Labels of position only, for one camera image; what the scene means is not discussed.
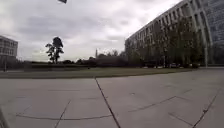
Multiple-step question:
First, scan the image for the distant line of bushes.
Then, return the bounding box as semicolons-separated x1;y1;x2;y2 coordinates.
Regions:
19;49;129;69

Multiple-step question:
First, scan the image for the grass lawn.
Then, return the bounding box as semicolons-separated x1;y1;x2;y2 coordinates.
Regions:
0;67;201;80

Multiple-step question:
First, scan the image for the grey concrete slab plaza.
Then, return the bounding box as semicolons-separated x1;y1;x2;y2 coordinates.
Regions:
0;68;224;128

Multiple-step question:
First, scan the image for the tall dark tree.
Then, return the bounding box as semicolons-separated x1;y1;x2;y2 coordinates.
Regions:
45;36;65;64

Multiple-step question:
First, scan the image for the row of trees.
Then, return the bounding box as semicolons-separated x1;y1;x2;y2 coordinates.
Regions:
128;18;206;69

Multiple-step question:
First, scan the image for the large curved pale building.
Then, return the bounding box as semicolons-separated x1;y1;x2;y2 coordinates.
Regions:
124;0;224;68

